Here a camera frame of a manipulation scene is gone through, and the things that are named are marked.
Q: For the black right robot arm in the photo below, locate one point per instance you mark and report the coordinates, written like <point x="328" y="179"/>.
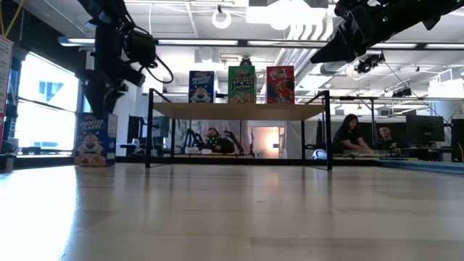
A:
<point x="406" y="14"/>

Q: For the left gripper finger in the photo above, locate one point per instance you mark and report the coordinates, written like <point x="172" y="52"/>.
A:
<point x="103" y="98"/>

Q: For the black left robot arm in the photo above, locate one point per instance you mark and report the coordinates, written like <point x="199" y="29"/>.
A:
<point x="105" y="9"/>

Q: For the large bright window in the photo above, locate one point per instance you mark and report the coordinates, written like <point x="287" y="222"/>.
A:
<point x="43" y="127"/>

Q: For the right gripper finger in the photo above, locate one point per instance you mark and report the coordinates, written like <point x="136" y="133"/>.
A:
<point x="346" y="58"/>
<point x="333" y="50"/>

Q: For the wooden shelf black metal legs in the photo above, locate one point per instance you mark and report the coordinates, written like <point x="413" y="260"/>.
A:
<point x="235" y="111"/>

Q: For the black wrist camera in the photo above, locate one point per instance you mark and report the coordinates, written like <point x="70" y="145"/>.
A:
<point x="357" y="20"/>
<point x="139" y="47"/>

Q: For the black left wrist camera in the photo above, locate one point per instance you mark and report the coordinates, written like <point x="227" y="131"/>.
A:
<point x="139" y="47"/>

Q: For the black ceiling spotlight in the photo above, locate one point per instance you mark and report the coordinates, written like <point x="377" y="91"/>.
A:
<point x="368" y="64"/>
<point x="402" y="93"/>
<point x="245" y="61"/>

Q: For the green Apple Jacks cereal box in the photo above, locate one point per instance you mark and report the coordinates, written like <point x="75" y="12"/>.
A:
<point x="241" y="85"/>

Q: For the background black robot arm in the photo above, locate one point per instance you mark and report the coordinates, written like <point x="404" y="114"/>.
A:
<point x="232" y="139"/>
<point x="190" y="139"/>

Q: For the blue Frosted Flakes cereal box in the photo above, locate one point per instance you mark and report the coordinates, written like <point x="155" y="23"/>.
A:
<point x="201" y="87"/>
<point x="95" y="145"/>

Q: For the blue low platform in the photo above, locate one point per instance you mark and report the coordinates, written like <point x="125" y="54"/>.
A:
<point x="438" y="167"/>

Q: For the person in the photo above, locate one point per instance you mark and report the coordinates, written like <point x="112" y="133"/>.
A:
<point x="348" y="134"/>
<point x="386" y="137"/>
<point x="213" y="133"/>

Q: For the black computer monitor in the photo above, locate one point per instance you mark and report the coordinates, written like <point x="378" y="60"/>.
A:
<point x="162" y="127"/>
<point x="424" y="128"/>
<point x="458" y="139"/>

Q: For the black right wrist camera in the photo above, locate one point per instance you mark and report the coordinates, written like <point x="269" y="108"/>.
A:
<point x="357" y="20"/>

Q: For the bright ceiling light panel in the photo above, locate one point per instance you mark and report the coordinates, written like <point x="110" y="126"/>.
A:
<point x="286" y="14"/>

